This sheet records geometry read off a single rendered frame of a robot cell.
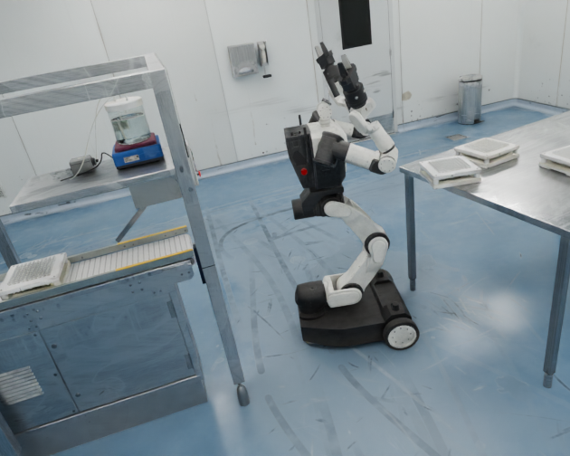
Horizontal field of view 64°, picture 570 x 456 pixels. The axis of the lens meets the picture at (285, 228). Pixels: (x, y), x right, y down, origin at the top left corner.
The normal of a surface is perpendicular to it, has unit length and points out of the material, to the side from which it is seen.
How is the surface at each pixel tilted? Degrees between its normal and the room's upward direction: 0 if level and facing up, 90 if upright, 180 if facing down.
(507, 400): 0
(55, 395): 90
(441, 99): 90
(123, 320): 90
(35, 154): 90
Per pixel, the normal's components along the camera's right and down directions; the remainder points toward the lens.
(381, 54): 0.25, 0.40
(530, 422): -0.15, -0.88
